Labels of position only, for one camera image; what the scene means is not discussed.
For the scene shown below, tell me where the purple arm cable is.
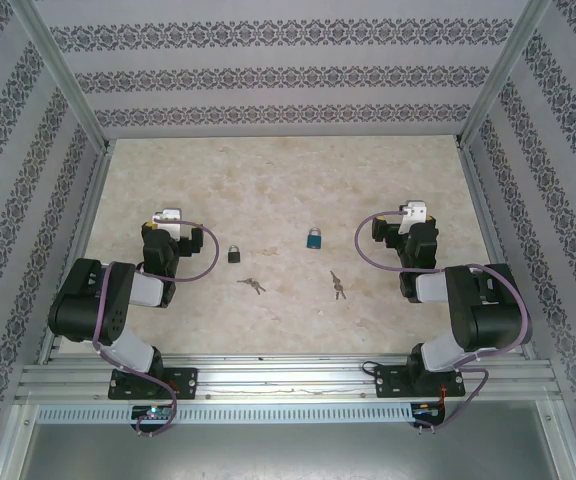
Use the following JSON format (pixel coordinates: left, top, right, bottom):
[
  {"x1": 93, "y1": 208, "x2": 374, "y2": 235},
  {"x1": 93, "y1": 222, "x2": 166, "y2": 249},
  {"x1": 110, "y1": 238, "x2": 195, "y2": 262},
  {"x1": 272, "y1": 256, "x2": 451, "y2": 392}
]
[
  {"x1": 356, "y1": 209, "x2": 534, "y2": 436},
  {"x1": 91, "y1": 222, "x2": 220, "y2": 439}
]

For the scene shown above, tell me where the slotted grey cable duct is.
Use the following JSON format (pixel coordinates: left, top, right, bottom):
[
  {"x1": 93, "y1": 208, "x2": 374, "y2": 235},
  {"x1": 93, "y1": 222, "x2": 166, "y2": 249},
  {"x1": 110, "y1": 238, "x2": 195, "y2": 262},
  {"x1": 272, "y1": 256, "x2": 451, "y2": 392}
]
[{"x1": 35, "y1": 403, "x2": 414, "y2": 424}]

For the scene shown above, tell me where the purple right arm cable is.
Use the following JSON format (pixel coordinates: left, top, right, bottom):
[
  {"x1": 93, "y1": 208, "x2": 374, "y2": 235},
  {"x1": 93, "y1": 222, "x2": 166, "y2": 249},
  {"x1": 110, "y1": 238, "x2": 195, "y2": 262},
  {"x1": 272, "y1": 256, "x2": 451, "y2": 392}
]
[{"x1": 356, "y1": 209, "x2": 534, "y2": 436}]

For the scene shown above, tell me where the small silver key bunch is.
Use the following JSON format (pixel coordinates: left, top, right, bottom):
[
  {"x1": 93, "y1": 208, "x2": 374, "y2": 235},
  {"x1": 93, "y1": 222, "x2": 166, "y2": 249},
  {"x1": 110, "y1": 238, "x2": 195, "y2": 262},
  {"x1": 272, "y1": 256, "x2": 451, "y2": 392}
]
[
  {"x1": 328, "y1": 269, "x2": 348, "y2": 301},
  {"x1": 236, "y1": 277, "x2": 268, "y2": 296}
]

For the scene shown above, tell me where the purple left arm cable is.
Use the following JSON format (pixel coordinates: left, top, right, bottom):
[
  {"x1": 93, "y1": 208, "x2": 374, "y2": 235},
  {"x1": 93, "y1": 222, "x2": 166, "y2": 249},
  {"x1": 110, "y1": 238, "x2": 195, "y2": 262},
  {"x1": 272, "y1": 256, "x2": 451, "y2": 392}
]
[{"x1": 91, "y1": 222, "x2": 220, "y2": 439}]

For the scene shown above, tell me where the aluminium side rail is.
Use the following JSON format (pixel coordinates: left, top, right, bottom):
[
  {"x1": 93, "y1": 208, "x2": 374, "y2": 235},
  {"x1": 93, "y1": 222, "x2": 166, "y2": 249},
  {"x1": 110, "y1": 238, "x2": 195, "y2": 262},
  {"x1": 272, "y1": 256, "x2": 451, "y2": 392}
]
[
  {"x1": 37, "y1": 142, "x2": 115, "y2": 364},
  {"x1": 459, "y1": 143, "x2": 537, "y2": 361}
]

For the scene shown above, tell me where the grey metal bottom panel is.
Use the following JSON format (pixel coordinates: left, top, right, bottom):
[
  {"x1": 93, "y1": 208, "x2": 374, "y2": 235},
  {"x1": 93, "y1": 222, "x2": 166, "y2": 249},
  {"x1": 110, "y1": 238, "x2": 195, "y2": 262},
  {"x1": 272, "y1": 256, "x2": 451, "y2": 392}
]
[{"x1": 7, "y1": 404, "x2": 576, "y2": 480}]

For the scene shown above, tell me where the aluminium mounting rail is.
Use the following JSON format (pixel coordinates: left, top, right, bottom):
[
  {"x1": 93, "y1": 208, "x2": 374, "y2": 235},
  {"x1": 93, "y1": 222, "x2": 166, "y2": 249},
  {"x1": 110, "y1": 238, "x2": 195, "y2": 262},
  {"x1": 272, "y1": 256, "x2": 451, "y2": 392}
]
[{"x1": 15, "y1": 352, "x2": 562, "y2": 404}]

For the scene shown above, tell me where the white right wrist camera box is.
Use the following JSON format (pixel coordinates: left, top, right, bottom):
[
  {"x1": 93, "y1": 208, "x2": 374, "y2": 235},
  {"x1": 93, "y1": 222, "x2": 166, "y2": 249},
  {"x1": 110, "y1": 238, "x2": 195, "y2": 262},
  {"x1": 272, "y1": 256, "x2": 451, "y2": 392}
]
[{"x1": 399, "y1": 199, "x2": 428, "y2": 235}]

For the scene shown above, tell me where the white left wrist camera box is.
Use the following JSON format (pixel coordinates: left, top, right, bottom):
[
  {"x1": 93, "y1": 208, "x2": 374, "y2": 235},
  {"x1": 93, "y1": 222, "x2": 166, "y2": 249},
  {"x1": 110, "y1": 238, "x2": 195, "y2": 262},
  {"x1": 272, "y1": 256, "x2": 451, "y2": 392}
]
[{"x1": 151, "y1": 207, "x2": 185, "y2": 235}]

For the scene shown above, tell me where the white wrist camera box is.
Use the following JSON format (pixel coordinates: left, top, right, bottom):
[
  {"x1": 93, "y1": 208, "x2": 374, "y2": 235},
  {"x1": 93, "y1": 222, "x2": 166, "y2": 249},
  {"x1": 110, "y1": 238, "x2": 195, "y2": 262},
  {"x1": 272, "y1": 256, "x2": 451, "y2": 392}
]
[
  {"x1": 151, "y1": 207, "x2": 185, "y2": 235},
  {"x1": 399, "y1": 199, "x2": 428, "y2": 235}
]

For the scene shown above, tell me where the aluminium frame post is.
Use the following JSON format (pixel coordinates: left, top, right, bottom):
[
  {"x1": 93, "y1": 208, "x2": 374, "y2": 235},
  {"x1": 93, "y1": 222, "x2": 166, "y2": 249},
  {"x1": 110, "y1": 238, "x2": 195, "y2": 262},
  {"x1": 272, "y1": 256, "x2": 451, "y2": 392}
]
[
  {"x1": 6, "y1": 0, "x2": 115, "y2": 154},
  {"x1": 456, "y1": 0, "x2": 563, "y2": 149}
]

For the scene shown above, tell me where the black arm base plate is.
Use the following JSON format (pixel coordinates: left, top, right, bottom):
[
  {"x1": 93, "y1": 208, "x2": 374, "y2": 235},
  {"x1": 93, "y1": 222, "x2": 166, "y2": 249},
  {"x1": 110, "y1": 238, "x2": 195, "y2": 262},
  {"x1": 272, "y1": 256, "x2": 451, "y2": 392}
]
[
  {"x1": 375, "y1": 363, "x2": 467, "y2": 400},
  {"x1": 109, "y1": 367, "x2": 199, "y2": 401}
]

